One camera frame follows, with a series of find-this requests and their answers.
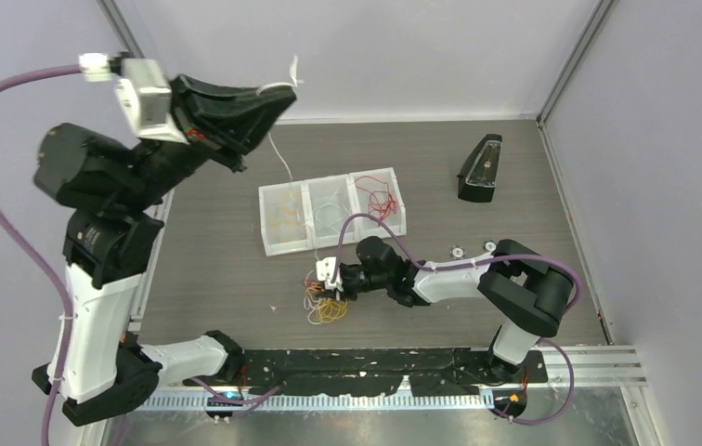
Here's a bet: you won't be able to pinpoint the black metronome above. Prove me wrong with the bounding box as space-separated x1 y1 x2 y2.
457 134 502 203

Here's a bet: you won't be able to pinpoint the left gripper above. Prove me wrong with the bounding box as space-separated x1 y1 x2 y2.
115 71 295 209

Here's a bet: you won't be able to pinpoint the yellow cable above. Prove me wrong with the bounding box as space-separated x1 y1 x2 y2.
267 196 306 242
315 298 350 326

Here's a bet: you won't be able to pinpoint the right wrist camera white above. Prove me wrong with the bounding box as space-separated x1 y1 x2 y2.
315 256 343 291

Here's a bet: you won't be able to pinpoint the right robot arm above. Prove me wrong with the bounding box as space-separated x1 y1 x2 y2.
315 236 578 382

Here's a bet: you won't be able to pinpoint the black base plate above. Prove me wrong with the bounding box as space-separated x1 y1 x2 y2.
199 348 548 397

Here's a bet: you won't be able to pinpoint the grey cable duct rail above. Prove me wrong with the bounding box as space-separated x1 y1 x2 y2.
137 389 494 412

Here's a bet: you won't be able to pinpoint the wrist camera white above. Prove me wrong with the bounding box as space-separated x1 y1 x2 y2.
315 256 343 291
114 59 188 144

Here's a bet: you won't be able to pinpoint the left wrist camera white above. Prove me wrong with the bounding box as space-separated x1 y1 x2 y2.
114 59 188 144

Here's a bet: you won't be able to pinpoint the white three-compartment tray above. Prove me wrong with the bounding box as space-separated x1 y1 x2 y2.
258 167 407 256

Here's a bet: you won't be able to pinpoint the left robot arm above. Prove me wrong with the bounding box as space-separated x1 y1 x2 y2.
32 75 296 426

